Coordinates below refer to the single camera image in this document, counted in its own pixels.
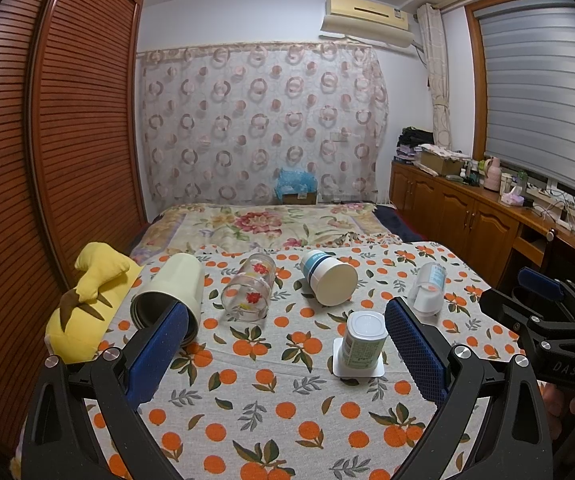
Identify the cream tumbler cup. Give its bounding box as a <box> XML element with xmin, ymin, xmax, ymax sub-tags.
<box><xmin>130</xmin><ymin>253</ymin><xmax>205</xmax><ymax>347</ymax></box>

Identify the wooden louvered wardrobe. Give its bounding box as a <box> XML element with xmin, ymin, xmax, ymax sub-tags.
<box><xmin>0</xmin><ymin>0</ymin><xmax>149</xmax><ymax>463</ymax></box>

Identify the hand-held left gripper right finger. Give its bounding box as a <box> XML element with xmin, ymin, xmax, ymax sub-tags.
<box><xmin>385</xmin><ymin>297</ymin><xmax>554</xmax><ymax>480</ymax></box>

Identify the floral print glass cup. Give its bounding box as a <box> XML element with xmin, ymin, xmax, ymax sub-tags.
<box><xmin>220</xmin><ymin>253</ymin><xmax>275</xmax><ymax>322</ymax></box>

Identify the grey window blind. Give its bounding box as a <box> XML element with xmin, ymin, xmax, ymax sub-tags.
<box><xmin>476</xmin><ymin>0</ymin><xmax>575</xmax><ymax>183</ymax></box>

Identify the white cup with blue band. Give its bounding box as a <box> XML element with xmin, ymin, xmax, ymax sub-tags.
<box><xmin>299</xmin><ymin>248</ymin><xmax>359</xmax><ymax>306</ymax></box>

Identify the dark blue blanket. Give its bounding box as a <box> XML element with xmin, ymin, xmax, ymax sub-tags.
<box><xmin>373</xmin><ymin>204</ymin><xmax>431</xmax><ymax>245</ymax></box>

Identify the stack of folded clothes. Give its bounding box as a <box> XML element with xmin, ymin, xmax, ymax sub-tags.
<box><xmin>396</xmin><ymin>127</ymin><xmax>435</xmax><ymax>165</ymax></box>

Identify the floral bed sheet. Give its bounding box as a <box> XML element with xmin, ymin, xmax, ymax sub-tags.
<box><xmin>128</xmin><ymin>202</ymin><xmax>404</xmax><ymax>263</ymax></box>

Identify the cream air conditioner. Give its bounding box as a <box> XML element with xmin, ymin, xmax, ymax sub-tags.
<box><xmin>318</xmin><ymin>0</ymin><xmax>416</xmax><ymax>47</ymax></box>

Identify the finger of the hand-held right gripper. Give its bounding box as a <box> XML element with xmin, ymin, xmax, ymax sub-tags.
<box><xmin>479</xmin><ymin>286</ymin><xmax>545</xmax><ymax>343</ymax></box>
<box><xmin>517</xmin><ymin>267</ymin><xmax>575</xmax><ymax>328</ymax></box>

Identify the blue plastic bag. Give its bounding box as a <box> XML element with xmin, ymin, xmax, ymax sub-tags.
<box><xmin>274</xmin><ymin>167</ymin><xmax>317</xmax><ymax>202</ymax></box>

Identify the yellow plush toy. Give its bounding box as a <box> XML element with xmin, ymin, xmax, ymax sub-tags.
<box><xmin>44</xmin><ymin>242</ymin><xmax>144</xmax><ymax>367</ymax></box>

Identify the large cardboard box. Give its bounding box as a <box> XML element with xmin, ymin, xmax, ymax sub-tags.
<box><xmin>419</xmin><ymin>149</ymin><xmax>464</xmax><ymax>177</ymax></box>

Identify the white green label cup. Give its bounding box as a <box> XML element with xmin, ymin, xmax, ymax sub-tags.
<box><xmin>332</xmin><ymin>310</ymin><xmax>387</xmax><ymax>377</ymax></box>

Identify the wooden cabinet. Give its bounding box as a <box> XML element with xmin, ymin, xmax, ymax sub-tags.
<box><xmin>388</xmin><ymin>159</ymin><xmax>575</xmax><ymax>293</ymax></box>

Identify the orange fruit print blanket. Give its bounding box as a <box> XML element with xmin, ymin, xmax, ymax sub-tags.
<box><xmin>75</xmin><ymin>240</ymin><xmax>527</xmax><ymax>480</ymax></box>

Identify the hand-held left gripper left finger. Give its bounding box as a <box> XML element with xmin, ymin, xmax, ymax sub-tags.
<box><xmin>20</xmin><ymin>304</ymin><xmax>192</xmax><ymax>480</ymax></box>

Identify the pink thermos jug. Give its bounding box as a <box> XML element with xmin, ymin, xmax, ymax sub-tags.
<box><xmin>484</xmin><ymin>157</ymin><xmax>502</xmax><ymax>192</ymax></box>

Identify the white power strip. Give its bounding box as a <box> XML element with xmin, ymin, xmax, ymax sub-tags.
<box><xmin>542</xmin><ymin>205</ymin><xmax>575</xmax><ymax>231</ymax></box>

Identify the circle pattern lace curtain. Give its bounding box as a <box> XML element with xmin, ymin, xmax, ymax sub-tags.
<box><xmin>140</xmin><ymin>42</ymin><xmax>389</xmax><ymax>207</ymax></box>

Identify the beige window curtain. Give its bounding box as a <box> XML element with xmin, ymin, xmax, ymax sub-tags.
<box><xmin>415</xmin><ymin>3</ymin><xmax>454</xmax><ymax>152</ymax></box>

